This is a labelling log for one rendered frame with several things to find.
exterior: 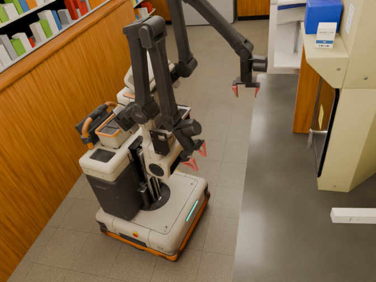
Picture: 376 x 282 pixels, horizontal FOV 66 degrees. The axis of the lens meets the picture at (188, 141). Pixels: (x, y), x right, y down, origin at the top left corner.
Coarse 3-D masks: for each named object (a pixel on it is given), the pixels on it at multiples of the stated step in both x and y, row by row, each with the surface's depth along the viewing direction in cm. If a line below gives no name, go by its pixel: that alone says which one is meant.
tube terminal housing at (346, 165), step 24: (360, 0) 75; (360, 24) 76; (360, 48) 80; (360, 72) 84; (360, 96) 88; (336, 120) 96; (360, 120) 94; (336, 144) 102; (360, 144) 99; (336, 168) 109; (360, 168) 109
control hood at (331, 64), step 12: (312, 36) 97; (336, 36) 94; (312, 48) 90; (324, 48) 89; (336, 48) 88; (312, 60) 85; (324, 60) 84; (336, 60) 83; (348, 60) 83; (324, 72) 86; (336, 72) 85; (336, 84) 88
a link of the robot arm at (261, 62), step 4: (240, 52) 132; (244, 52) 131; (240, 56) 133; (244, 56) 132; (252, 56) 135; (256, 56) 135; (260, 56) 134; (264, 56) 134; (240, 60) 135; (244, 60) 134; (256, 60) 134; (260, 60) 133; (264, 60) 132; (256, 64) 134; (260, 64) 134; (264, 64) 133; (256, 68) 135; (260, 68) 134; (264, 68) 133
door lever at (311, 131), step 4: (324, 128) 105; (312, 132) 106; (316, 132) 106; (320, 132) 106; (324, 132) 105; (312, 136) 107; (308, 140) 109; (312, 140) 109; (308, 144) 110; (308, 148) 111
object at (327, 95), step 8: (320, 88) 120; (328, 88) 103; (336, 88) 92; (320, 96) 119; (328, 96) 102; (336, 96) 91; (320, 104) 118; (328, 104) 101; (328, 112) 100; (328, 120) 99; (328, 128) 99; (320, 136) 113; (328, 136) 101; (320, 144) 112; (320, 152) 111; (320, 160) 110; (320, 168) 111
